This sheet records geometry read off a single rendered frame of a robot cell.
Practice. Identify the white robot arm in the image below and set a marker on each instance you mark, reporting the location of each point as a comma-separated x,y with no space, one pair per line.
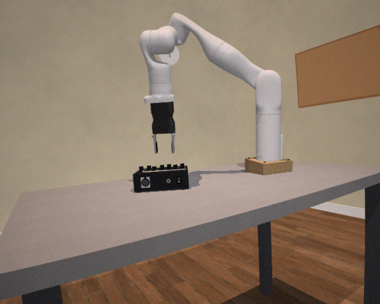
267,84

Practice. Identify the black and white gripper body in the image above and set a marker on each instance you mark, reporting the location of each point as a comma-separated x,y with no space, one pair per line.
161,99

